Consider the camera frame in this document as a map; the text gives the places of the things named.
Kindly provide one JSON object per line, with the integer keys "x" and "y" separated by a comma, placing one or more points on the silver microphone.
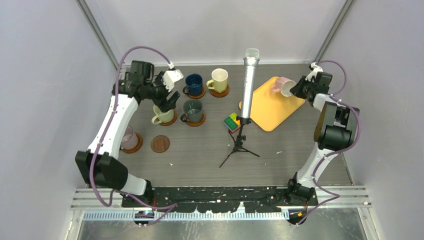
{"x": 251, "y": 60}

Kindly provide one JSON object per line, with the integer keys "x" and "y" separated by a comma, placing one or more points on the colourful toy brick block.
{"x": 232, "y": 123}

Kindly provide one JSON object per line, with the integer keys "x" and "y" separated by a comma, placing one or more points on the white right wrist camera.
{"x": 314, "y": 70}

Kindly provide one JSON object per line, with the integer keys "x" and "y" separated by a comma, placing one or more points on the mauve purple mug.
{"x": 129, "y": 140}

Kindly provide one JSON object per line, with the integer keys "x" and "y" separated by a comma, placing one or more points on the cream yellow mug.
{"x": 219, "y": 80}

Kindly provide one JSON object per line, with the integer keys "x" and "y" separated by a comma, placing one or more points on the dark walnut wooden coaster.
{"x": 160, "y": 144}

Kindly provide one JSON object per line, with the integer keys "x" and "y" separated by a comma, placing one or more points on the yellow tray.
{"x": 269, "y": 109}

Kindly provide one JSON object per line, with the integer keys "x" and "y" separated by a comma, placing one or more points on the pink cream mug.
{"x": 283, "y": 86}

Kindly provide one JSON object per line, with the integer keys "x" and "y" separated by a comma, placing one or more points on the dark green mug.
{"x": 192, "y": 111}

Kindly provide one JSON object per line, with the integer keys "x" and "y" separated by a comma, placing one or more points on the black microphone tripod stand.
{"x": 239, "y": 140}

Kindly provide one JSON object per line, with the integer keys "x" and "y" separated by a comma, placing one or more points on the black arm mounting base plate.
{"x": 254, "y": 199}

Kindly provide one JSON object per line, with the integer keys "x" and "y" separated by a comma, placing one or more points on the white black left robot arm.
{"x": 99, "y": 164}

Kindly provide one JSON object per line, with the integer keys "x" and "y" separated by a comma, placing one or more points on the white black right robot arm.
{"x": 334, "y": 132}

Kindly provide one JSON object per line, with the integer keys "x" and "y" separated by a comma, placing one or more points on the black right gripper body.
{"x": 304, "y": 87}

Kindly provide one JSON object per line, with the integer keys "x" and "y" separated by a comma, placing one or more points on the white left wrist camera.
{"x": 171, "y": 76}

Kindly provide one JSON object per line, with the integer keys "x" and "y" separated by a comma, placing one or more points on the light green mug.
{"x": 157, "y": 113}

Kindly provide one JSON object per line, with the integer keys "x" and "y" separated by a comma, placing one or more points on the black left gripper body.
{"x": 158, "y": 93}

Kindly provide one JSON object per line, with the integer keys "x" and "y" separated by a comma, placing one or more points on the brown wooden coaster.
{"x": 196, "y": 124}
{"x": 137, "y": 147}
{"x": 198, "y": 96}
{"x": 220, "y": 94}
{"x": 173, "y": 121}

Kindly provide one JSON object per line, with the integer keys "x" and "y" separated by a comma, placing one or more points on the aluminium front rail frame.
{"x": 125, "y": 208}

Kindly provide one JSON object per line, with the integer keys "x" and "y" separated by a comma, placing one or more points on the dark blue mug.
{"x": 193, "y": 85}

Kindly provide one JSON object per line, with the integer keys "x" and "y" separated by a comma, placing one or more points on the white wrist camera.
{"x": 314, "y": 70}
{"x": 171, "y": 76}

